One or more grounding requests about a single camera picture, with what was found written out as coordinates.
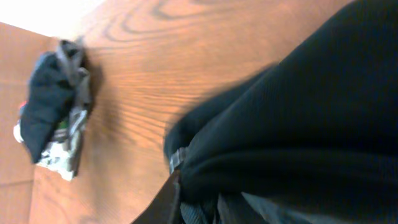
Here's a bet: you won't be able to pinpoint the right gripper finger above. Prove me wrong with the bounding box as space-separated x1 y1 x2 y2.
132 170 182 224

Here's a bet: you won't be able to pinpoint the black shorts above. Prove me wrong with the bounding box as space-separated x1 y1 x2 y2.
164 0 397 223

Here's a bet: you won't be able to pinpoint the folded grey garment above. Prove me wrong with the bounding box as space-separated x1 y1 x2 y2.
55 40 92 106

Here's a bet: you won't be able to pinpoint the folded black garment red trim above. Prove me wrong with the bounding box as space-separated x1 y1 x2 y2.
20 52 75 164

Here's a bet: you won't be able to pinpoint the folded white garment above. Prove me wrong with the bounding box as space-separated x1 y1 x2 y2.
13 123 24 143

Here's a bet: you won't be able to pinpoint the folded khaki patterned garment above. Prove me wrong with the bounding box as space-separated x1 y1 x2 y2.
37 106 88 181

